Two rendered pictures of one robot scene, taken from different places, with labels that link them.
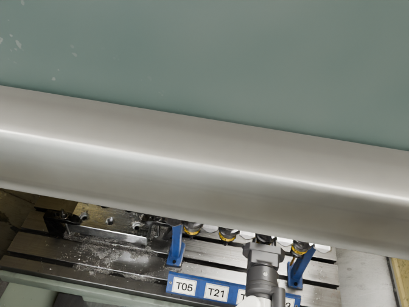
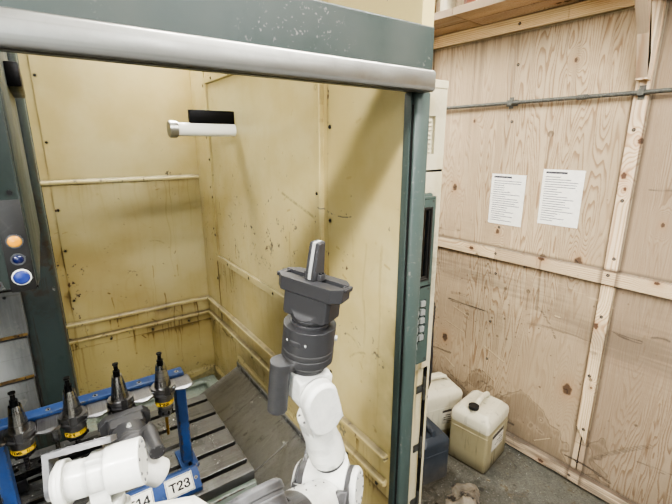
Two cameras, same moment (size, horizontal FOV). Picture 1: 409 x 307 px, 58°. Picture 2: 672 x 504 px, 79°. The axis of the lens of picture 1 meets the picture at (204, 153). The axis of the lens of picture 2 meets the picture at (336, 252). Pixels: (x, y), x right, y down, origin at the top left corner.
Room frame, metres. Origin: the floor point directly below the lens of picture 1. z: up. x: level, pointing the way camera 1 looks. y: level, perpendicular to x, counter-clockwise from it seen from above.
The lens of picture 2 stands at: (-0.50, -0.04, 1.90)
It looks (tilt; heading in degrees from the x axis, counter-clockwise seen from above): 15 degrees down; 321
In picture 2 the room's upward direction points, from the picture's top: straight up
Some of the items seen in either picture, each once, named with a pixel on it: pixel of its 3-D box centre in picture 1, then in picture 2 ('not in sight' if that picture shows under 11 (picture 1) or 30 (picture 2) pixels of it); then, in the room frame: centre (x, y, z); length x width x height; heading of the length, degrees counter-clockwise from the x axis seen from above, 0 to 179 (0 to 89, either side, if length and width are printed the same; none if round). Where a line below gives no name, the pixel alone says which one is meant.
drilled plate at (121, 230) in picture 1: (117, 209); not in sight; (0.83, 0.31, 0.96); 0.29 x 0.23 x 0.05; 86
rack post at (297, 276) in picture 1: (305, 254); (182, 420); (0.67, -0.38, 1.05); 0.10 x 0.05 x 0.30; 176
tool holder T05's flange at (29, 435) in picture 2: (193, 219); (20, 433); (0.65, 0.01, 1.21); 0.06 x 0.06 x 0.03
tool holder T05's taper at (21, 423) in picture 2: not in sight; (16, 417); (0.65, 0.01, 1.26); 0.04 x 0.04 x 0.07
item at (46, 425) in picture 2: (211, 223); (47, 425); (0.64, -0.04, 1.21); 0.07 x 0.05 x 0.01; 176
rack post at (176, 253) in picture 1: (177, 231); (7, 484); (0.71, 0.06, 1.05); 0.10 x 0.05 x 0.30; 176
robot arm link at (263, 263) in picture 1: (263, 267); (128, 430); (0.53, -0.20, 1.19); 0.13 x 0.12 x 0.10; 86
